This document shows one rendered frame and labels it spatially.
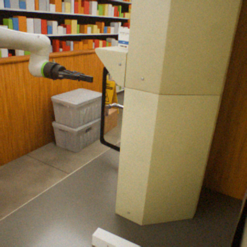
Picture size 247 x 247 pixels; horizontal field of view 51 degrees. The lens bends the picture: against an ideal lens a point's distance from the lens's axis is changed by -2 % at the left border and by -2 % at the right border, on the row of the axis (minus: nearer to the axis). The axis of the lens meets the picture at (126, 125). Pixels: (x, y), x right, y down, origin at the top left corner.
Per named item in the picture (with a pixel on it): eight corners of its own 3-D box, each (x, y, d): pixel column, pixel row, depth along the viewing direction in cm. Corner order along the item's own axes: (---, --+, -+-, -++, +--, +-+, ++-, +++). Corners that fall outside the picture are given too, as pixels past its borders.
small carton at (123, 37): (139, 49, 84) (140, 30, 82) (129, 49, 81) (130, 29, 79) (128, 47, 87) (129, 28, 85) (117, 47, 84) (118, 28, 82)
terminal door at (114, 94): (148, 165, 119) (160, 78, 103) (100, 143, 135) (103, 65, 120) (149, 164, 119) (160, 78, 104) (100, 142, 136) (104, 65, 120)
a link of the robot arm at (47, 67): (55, 78, 148) (43, 81, 141) (55, 58, 144) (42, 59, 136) (63, 80, 146) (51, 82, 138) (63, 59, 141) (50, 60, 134)
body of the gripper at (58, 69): (50, 65, 135) (64, 68, 131) (62, 64, 142) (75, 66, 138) (51, 79, 138) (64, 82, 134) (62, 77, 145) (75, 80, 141)
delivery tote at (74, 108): (105, 117, 355) (106, 94, 342) (76, 130, 306) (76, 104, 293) (81, 109, 373) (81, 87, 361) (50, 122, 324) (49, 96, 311)
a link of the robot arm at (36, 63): (38, 75, 155) (23, 75, 145) (39, 54, 152) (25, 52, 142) (55, 80, 149) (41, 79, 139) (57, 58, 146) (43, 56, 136)
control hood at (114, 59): (165, 73, 103) (169, 47, 99) (124, 87, 77) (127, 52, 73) (140, 68, 108) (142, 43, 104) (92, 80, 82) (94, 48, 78)
